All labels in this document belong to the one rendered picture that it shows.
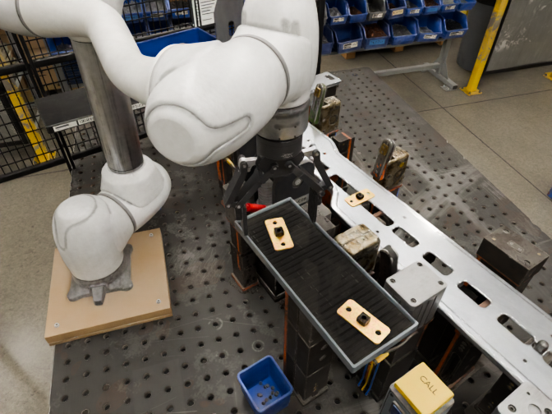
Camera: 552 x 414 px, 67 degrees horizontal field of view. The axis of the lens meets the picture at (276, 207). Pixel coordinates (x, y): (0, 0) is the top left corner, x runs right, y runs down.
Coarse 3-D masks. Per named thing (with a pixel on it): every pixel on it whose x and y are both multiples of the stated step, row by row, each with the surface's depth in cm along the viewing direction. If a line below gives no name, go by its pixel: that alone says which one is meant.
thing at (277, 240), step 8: (272, 224) 84; (280, 224) 84; (272, 232) 83; (280, 232) 81; (288, 232) 83; (272, 240) 81; (280, 240) 81; (288, 240) 81; (280, 248) 80; (288, 248) 80
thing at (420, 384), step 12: (408, 372) 62; (420, 372) 62; (432, 372) 62; (396, 384) 61; (408, 384) 61; (420, 384) 61; (432, 384) 61; (444, 384) 61; (408, 396) 60; (420, 396) 60; (432, 396) 60; (444, 396) 60; (420, 408) 58; (432, 408) 58
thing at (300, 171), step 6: (288, 162) 69; (288, 168) 70; (294, 168) 70; (300, 168) 72; (300, 174) 72; (306, 174) 73; (306, 180) 74; (312, 180) 74; (312, 186) 75; (318, 186) 75; (318, 192) 76; (324, 192) 76
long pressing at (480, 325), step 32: (320, 160) 128; (384, 192) 116; (352, 224) 107; (416, 224) 107; (416, 256) 99; (448, 256) 99; (448, 288) 93; (480, 288) 93; (512, 288) 93; (448, 320) 88; (480, 320) 87; (544, 320) 87; (512, 352) 81; (544, 384) 77
